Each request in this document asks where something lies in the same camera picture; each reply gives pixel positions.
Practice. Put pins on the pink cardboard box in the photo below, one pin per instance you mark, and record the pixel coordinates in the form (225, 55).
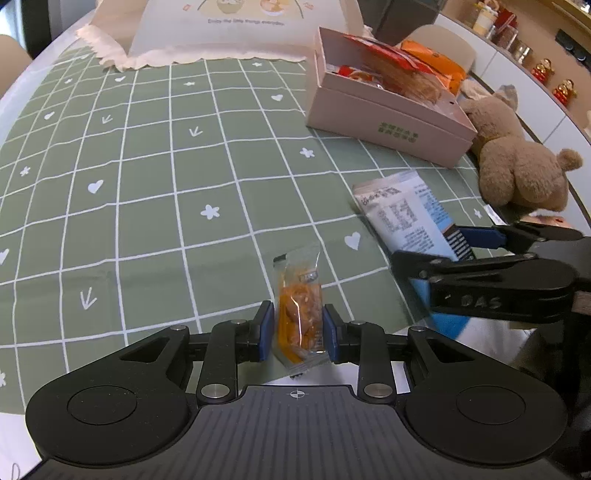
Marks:
(392, 124)

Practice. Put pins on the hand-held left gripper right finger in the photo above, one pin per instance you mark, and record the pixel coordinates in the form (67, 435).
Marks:
(331, 332)

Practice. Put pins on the red white snack packet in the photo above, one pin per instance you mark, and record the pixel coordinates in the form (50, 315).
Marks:
(345, 71)

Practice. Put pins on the orange snack bag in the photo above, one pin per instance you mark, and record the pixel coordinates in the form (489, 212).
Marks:
(434, 60)

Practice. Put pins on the small orange snack packet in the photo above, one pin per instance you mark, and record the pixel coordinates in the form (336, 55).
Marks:
(300, 314)

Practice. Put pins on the white cabinet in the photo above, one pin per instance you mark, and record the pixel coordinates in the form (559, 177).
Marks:
(521, 92)

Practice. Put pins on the small pink plush doll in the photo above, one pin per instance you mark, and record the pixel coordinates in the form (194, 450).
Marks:
(549, 220)

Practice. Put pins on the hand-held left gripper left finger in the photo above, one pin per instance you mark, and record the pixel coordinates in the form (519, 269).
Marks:
(267, 330)

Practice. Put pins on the blue snack packet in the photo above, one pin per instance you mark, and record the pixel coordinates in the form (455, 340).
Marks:
(406, 217)

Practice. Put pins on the cream printed cloth cover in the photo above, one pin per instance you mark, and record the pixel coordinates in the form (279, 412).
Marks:
(231, 27)

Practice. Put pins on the green checked tablecloth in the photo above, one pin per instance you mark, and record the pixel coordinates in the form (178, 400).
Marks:
(161, 194)

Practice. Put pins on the brown teddy bear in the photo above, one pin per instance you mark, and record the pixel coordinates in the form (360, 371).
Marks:
(517, 161)

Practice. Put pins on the beige chair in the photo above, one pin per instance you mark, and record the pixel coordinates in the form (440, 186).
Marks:
(445, 44)
(11, 60)

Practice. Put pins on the glass storage jar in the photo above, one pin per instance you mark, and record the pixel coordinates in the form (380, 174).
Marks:
(524, 51)
(507, 32)
(485, 16)

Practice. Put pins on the gold red figurine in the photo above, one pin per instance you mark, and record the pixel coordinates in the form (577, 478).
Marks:
(564, 90)
(542, 71)

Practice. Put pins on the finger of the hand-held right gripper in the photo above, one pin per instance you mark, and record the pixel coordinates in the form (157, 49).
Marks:
(480, 236)
(485, 281)

